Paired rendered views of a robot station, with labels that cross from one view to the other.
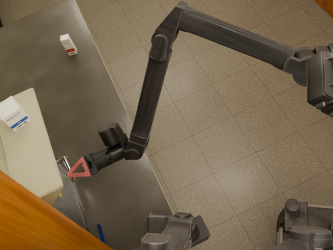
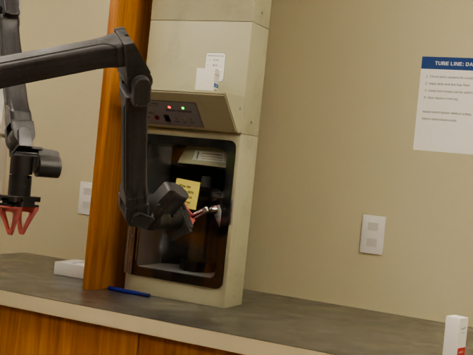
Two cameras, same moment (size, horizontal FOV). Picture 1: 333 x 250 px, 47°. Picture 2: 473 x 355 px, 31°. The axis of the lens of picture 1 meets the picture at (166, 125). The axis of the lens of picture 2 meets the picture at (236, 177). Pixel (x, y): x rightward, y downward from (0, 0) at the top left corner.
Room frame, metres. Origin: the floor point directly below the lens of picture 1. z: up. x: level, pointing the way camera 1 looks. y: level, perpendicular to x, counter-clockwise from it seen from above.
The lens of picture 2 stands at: (1.94, -1.53, 1.32)
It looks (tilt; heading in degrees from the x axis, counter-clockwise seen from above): 1 degrees down; 122
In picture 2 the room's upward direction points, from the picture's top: 6 degrees clockwise
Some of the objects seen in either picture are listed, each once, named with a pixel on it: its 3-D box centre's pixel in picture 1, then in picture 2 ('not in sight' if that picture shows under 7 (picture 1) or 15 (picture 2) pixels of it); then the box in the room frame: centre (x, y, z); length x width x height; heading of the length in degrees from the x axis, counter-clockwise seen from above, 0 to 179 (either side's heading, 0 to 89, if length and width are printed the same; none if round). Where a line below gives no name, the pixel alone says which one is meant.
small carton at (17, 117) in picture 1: (13, 113); (207, 80); (0.64, 0.35, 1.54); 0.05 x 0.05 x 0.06; 20
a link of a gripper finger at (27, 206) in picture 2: not in sight; (19, 216); (0.30, 0.05, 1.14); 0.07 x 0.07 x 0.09; 7
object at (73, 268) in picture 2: not in sight; (86, 270); (0.16, 0.49, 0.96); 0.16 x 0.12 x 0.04; 12
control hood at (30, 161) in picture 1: (34, 150); (180, 109); (0.56, 0.34, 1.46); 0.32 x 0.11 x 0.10; 6
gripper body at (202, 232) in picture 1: (188, 230); (19, 188); (0.30, 0.04, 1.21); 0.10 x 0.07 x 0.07; 97
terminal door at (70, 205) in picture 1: (60, 193); (179, 209); (0.56, 0.39, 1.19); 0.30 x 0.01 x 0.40; 6
